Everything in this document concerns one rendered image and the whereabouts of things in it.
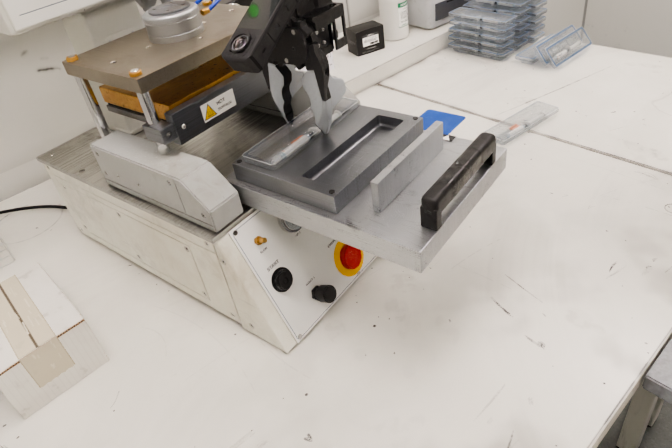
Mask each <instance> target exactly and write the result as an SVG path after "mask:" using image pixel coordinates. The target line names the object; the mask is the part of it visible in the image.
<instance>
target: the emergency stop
mask: <svg viewBox="0 0 672 448"><path fill-rule="evenodd" d="M361 258H362V255H361V250H360V249H357V248H355V247H352V246H350V245H347V244H345V245H344V246H343V247H342V248H341V251H340V261H341V263H342V265H343V266H344V267H345V268H346V269H355V268H357V267H358V266H359V265H360V262H361Z"/></svg>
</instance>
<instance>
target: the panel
mask: <svg viewBox="0 0 672 448"><path fill-rule="evenodd" d="M228 234H229V236H230V237H231V239H232V241H233V242H234V244H235V245H236V247H237V249H238V250H239V252H240V253H241V255H242V257H243V258H244V260H245V261H246V263H247V265H248V266H249V268H250V269H251V271H252V272H253V274H254V276H255V277H256V279H257V280H258V282H259V284H260V285H261V287H262V288H263V290H264V292H265V293H266V295H267V296H268V298H269V300H270V301H271V303H272V304H273V306H274V307H275V309H276V311H277V312H278V314H279V315H280V317H281V319H282V320H283V322H284V323H285V325H286V327H287V328H288V330H289V331H290V333H291V335H292V336H293V338H294V339H295V341H296V343H297V344H298V343H299V342H300V341H301V340H302V339H303V338H304V337H305V336H306V334H307V333H308V332H309V331H310V330H311V329H312V328H313V327H314V326H315V325H316V323H317V322H318V321H319V320H320V319H321V318H322V317H323V316H324V315H325V314H326V312H327V311H328V310H329V309H330V308H331V307H332V306H333V305H334V304H335V303H336V301H337V300H338V299H339V298H340V297H341V296H342V295H343V294H344V293H345V291H346V290H347V289H348V288H349V287H350V286H351V285H352V284H353V283H354V282H355V280H356V279H357V278H358V277H359V276H360V275H361V274H362V273H363V272H364V271H365V269H366V268H367V267H368V266H369V265H370V264H371V263H372V262H373V261H374V260H375V258H376V257H377V256H375V255H373V254H370V253H367V252H365V251H362V250H361V255H362V258H361V262H360V265H359V266H358V267H357V268H355V269H346V268H345V267H344V266H343V265H342V263H341V261H340V251H341V248H342V247H343V246H344V245H345V244H344V243H342V242H339V241H337V240H334V239H332V238H329V237H327V236H324V235H321V234H319V233H316V232H314V231H311V230H309V229H306V228H304V227H301V229H300V230H299V231H297V232H293V233H287V232H285V231H283V230H282V229H281V227H280V226H279V224H278V219H277V217H275V216H273V215H270V214H268V213H265V212H263V211H260V210H258V209H257V210H256V211H254V212H253V213H252V214H251V215H249V216H248V217H247V218H245V219H244V220H243V221H242V222H240V223H239V224H238V225H237V226H235V227H234V228H233V229H232V230H230V231H229V232H228ZM282 269H286V270H289V271H290V272H291V274H292V276H293V283H292V285H291V287H290V288H289V289H287V290H280V289H278V288H277V287H276V285H275V281H274V278H275V275H276V273H277V272H278V271H279V270H282ZM316 285H317V286H320V285H332V286H334V287H335V289H336V293H337V294H336V298H335V300H334V301H333V302H332V303H323V302H320V301H317V300H315V299H313V298H312V291H311V290H312V289H313V288H314V287H315V286H316Z"/></svg>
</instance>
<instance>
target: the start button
mask: <svg viewBox="0 0 672 448"><path fill-rule="evenodd" d="M274 281H275V285H276V287H277V288H278V289H280V290H287V289H289V288H290V287H291V285H292V283H293V276H292V274H291V272H290V271H289V270H286V269H282V270H279V271H278V272H277V273H276V275H275V278H274Z"/></svg>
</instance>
